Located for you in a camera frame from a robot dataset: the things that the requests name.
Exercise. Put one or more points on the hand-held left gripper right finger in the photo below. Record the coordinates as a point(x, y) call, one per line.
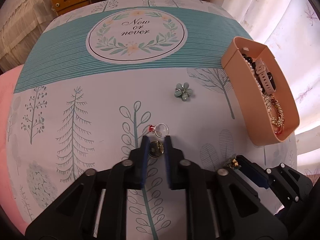
point(170, 166)

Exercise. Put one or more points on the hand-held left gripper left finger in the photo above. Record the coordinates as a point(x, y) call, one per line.
point(143, 165)

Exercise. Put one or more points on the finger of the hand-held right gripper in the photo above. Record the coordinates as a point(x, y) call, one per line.
point(252, 170)

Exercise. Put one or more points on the small gold flower earring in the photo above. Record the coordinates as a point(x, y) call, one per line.
point(233, 162)

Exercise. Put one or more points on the pink plastic storage box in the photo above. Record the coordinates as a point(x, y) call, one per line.
point(232, 60)

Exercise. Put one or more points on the green flower hair clip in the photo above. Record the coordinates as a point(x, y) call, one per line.
point(183, 92)

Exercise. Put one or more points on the tree print tablecloth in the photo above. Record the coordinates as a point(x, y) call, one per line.
point(75, 80)

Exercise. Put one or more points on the pink blanket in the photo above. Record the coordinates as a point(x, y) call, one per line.
point(7, 130)

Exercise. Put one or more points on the white leaf print curtain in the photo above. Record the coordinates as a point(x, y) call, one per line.
point(287, 17)

